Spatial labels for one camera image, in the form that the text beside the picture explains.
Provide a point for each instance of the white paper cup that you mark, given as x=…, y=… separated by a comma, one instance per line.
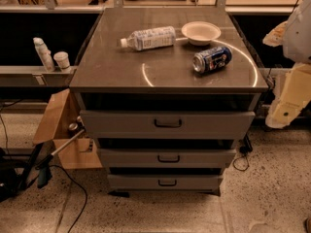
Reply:
x=62, y=60

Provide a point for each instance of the grey bottom drawer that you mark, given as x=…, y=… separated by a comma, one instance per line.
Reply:
x=154, y=182

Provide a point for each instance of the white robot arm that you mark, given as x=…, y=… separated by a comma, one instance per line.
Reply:
x=294, y=36

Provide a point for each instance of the blue soda can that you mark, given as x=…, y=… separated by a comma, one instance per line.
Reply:
x=209, y=60

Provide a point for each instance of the grey middle drawer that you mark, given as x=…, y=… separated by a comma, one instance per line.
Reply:
x=166, y=158

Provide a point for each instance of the grey drawer cabinet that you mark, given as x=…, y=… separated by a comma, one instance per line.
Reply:
x=110, y=78

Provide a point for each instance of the grey drawer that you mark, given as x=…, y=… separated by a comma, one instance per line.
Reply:
x=154, y=182
x=167, y=124
x=166, y=158

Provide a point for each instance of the white bowl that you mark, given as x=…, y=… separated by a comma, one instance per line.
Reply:
x=200, y=33

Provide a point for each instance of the white spray bottle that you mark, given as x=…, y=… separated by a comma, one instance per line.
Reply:
x=44, y=54

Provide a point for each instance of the cardboard box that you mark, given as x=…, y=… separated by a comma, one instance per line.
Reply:
x=61, y=111

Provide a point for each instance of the grey top drawer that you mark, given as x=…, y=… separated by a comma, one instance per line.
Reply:
x=167, y=124

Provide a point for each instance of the metal rod tool blue handle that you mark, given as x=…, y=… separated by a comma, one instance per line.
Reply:
x=43, y=166

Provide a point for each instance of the grey side shelf rail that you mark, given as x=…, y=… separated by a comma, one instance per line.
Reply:
x=31, y=76

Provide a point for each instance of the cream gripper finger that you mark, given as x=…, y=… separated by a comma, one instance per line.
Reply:
x=275, y=37
x=294, y=97

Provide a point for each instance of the clear plastic water bottle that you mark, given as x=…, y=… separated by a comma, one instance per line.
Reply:
x=149, y=39

